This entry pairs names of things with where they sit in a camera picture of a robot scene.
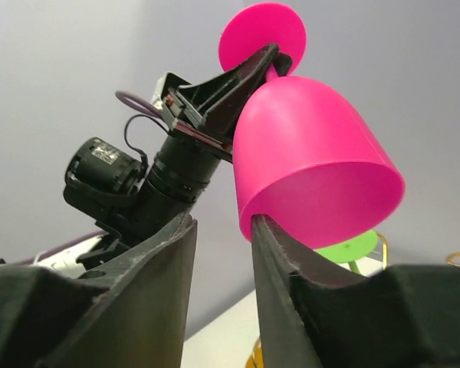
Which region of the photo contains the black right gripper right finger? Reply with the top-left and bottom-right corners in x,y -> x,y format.
251,215 -> 460,367

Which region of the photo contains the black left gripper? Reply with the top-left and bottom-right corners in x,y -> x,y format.
152,43 -> 292,153

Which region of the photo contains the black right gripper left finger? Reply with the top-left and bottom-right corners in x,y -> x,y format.
0,213 -> 197,367

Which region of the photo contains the green wine glass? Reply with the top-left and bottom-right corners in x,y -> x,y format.
316,230 -> 384,274

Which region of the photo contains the pink wine glass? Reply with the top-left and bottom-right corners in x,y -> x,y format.
218,2 -> 406,250

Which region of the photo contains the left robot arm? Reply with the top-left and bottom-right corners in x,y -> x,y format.
33,42 -> 292,278

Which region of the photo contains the gold wire glass rack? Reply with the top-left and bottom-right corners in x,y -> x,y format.
245,233 -> 460,368

